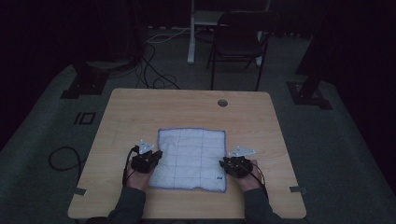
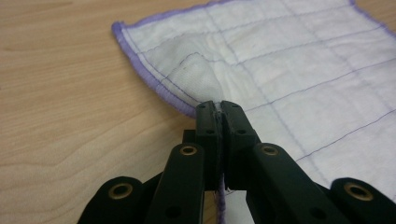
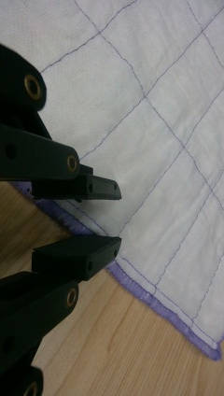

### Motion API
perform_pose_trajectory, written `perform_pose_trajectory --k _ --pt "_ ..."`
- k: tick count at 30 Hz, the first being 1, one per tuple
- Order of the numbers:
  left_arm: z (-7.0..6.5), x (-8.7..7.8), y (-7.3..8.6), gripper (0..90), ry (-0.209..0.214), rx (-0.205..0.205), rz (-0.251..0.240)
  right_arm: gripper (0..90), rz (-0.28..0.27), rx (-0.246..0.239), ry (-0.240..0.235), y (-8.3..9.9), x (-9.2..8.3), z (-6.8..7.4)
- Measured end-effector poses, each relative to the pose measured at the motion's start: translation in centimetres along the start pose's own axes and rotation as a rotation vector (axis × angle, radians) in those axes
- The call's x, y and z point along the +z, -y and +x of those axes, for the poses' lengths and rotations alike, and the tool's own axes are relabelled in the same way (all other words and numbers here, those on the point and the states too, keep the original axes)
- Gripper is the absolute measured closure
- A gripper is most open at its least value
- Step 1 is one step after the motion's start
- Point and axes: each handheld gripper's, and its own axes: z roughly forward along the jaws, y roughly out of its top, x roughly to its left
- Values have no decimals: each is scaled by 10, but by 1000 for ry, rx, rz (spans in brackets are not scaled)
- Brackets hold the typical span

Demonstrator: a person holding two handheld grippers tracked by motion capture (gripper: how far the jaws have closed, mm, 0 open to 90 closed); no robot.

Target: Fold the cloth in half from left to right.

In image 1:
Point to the person's left hand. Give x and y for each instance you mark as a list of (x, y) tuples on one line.
[(137, 180)]

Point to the grey tape piece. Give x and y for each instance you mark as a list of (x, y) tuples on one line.
[(80, 191), (298, 189)]

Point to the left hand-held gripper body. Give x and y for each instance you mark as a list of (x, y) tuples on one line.
[(142, 163)]

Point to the white cloth with blue grid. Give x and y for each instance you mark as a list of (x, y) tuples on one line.
[(190, 158)]

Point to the black folding chair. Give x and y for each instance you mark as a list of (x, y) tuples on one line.
[(238, 43)]

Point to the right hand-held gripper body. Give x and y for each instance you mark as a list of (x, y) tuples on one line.
[(239, 166)]

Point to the person's right hand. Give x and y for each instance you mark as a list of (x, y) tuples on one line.
[(252, 180)]

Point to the round grey stand base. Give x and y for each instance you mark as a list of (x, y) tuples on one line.
[(109, 64)]

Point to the white desk frame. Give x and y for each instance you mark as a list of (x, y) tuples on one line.
[(190, 37)]

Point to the black stand base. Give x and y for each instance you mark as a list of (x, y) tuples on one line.
[(308, 93), (87, 84)]

